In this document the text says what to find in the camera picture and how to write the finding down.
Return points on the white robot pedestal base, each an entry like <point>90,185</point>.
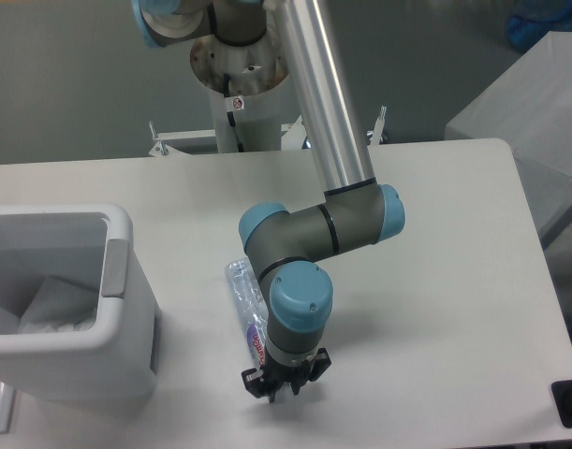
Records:
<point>245,87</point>

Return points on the clear plastic wrapper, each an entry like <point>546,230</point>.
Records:
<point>59,306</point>

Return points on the crushed clear plastic bottle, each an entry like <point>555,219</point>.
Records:
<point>250,307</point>

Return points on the grey covered side table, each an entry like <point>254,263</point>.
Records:
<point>530,108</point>

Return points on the white plastic trash can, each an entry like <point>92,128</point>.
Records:
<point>88,245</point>

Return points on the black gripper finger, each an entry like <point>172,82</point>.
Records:
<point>310,370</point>
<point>260,384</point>

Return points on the black device at table edge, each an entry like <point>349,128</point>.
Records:
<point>562,394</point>

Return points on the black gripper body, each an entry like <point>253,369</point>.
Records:
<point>280,371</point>

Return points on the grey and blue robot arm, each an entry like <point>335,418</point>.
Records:
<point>285,247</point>

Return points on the blue bag in corner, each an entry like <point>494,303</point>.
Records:
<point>529,21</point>

